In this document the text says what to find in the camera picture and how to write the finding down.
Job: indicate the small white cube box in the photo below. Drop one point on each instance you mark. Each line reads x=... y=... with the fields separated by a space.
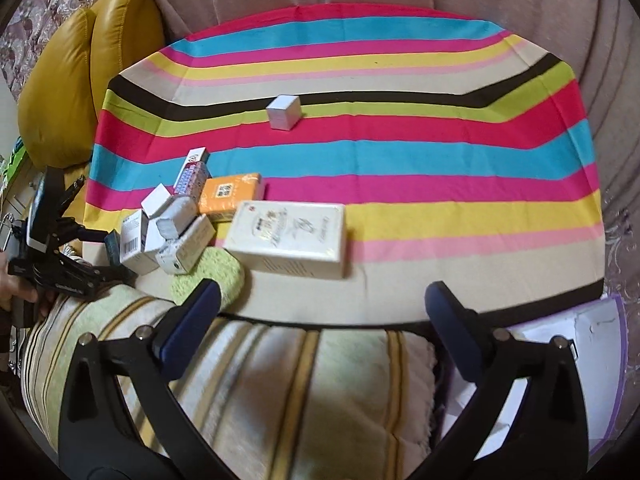
x=284 y=112

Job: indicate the purple-edged white storage box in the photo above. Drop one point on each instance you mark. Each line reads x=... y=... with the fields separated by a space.
x=550 y=360

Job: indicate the white small carton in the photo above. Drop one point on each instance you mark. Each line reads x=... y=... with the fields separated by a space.
x=190 y=245

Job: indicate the person's left hand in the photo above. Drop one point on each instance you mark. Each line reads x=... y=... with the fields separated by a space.
x=22 y=297

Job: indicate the grey white small box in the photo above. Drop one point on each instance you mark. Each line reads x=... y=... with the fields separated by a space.
x=175 y=215

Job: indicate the green striped towel blanket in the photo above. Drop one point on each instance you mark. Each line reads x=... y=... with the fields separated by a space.
x=275 y=385

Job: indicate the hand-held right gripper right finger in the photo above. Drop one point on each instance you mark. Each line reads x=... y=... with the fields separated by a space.
x=452 y=330

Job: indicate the large white box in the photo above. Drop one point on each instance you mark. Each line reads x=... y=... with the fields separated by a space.
x=290 y=235

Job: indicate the beige cabinet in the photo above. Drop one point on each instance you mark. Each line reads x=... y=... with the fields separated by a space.
x=15 y=195

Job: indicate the green sponge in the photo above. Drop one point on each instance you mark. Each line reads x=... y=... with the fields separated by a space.
x=220 y=270

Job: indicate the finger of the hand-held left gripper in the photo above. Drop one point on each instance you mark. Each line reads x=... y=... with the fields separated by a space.
x=85 y=234
x=90 y=275

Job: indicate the orange box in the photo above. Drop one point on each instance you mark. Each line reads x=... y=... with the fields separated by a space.
x=230 y=192

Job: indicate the green object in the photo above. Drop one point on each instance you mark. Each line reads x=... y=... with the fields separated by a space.
x=12 y=160

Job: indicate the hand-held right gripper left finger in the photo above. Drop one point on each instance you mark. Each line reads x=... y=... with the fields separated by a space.
x=192 y=320

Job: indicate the colourful striped tablecloth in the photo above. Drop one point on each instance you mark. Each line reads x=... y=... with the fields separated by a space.
x=400 y=160

